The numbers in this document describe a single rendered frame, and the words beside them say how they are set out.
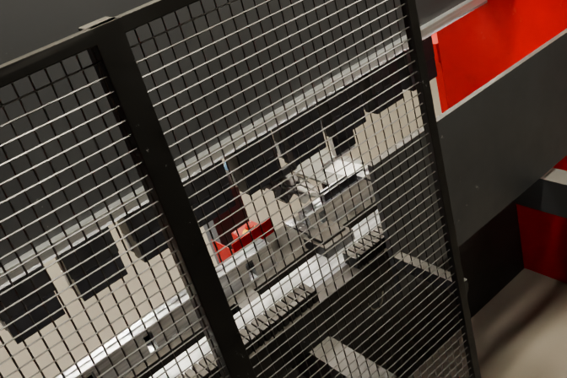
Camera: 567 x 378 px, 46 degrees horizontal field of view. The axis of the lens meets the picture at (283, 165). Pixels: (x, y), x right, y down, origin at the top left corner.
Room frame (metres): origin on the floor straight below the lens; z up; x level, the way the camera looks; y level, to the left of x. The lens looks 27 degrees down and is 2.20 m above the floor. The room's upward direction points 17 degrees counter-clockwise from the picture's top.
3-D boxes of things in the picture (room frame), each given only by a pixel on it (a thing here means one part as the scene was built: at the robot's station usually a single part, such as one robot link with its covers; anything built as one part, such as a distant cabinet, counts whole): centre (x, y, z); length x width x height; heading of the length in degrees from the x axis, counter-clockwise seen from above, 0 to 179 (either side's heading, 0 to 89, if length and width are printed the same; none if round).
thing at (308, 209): (2.15, -0.18, 0.92); 0.39 x 0.06 x 0.10; 122
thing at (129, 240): (1.77, 0.43, 1.26); 0.15 x 0.09 x 0.17; 122
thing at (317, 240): (1.86, -0.03, 1.01); 0.26 x 0.12 x 0.05; 32
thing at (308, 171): (2.30, -0.15, 1.00); 0.26 x 0.18 x 0.01; 32
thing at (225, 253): (2.32, 0.24, 0.75); 0.20 x 0.16 x 0.18; 124
